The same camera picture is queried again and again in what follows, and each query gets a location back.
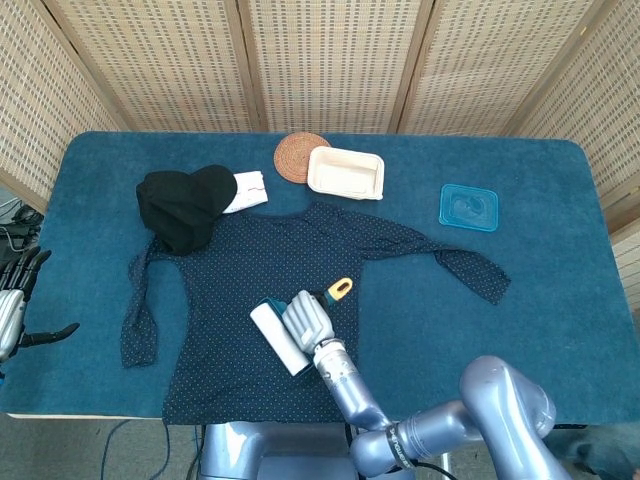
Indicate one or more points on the round woven brown coaster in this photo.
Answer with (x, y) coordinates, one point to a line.
(290, 157)

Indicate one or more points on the blue plastic container lid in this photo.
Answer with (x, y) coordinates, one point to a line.
(469, 207)

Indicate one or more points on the white folded cloth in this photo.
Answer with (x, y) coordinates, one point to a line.
(250, 192)

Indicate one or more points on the black cloth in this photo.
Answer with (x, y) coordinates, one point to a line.
(185, 210)

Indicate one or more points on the dark blue cloth heap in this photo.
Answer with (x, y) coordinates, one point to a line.
(600, 445)

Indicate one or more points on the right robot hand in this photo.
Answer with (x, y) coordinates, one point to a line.
(307, 320)

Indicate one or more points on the blue carpet table mat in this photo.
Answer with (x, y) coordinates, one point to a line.
(525, 325)

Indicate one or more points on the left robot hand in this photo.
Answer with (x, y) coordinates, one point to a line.
(11, 320)

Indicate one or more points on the woven bamboo folding screen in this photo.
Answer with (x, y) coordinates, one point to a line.
(330, 65)

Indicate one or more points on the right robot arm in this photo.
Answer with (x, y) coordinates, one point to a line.
(350, 395)

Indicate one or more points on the cream rectangular tray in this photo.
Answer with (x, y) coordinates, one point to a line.
(345, 172)

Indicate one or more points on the blue-grey robot torso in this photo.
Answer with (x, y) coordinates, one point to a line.
(235, 450)

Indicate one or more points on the navy polka dot shirt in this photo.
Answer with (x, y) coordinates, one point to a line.
(225, 280)

